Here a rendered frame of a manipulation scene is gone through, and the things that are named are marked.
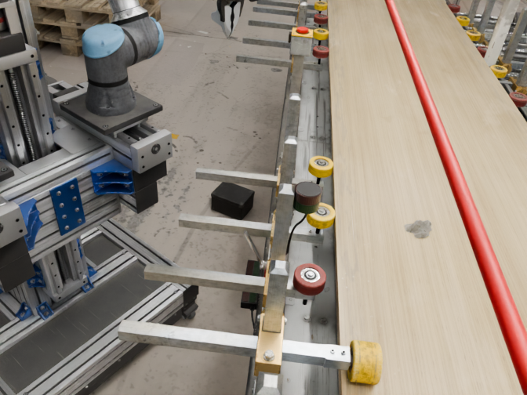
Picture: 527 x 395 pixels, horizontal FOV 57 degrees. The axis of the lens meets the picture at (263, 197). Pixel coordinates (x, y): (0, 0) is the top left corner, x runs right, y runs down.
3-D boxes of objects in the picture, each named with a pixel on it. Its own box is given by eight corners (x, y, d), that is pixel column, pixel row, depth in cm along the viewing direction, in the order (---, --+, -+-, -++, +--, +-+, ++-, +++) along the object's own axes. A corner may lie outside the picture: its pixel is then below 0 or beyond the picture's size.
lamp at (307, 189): (284, 263, 119) (294, 194, 105) (285, 247, 123) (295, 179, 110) (307, 266, 118) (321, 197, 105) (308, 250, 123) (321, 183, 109)
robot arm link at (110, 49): (78, 75, 142) (69, 30, 134) (110, 61, 151) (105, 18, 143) (107, 87, 138) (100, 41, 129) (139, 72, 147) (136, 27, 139)
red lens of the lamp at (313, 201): (293, 204, 106) (294, 196, 105) (294, 187, 111) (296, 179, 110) (320, 207, 106) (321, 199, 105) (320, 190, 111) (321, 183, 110)
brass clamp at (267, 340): (250, 375, 94) (252, 361, 91) (257, 320, 105) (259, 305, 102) (281, 379, 94) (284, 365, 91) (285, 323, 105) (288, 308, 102)
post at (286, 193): (263, 324, 136) (278, 190, 106) (263, 314, 139) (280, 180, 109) (274, 325, 136) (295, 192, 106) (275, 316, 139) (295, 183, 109)
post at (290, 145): (269, 266, 157) (284, 139, 127) (270, 258, 160) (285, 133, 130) (280, 266, 157) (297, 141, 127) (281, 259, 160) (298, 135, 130)
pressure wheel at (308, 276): (288, 313, 122) (293, 283, 115) (289, 289, 128) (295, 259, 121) (319, 317, 122) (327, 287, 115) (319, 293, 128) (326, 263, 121)
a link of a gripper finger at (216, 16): (215, 31, 132) (216, -3, 127) (231, 38, 130) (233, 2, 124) (207, 34, 130) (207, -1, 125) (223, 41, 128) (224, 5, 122)
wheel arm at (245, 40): (241, 45, 262) (242, 37, 260) (242, 42, 265) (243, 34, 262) (321, 53, 261) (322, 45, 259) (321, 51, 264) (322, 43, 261)
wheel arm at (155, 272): (144, 282, 123) (143, 270, 121) (148, 272, 126) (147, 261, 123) (313, 302, 122) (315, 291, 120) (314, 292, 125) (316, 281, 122)
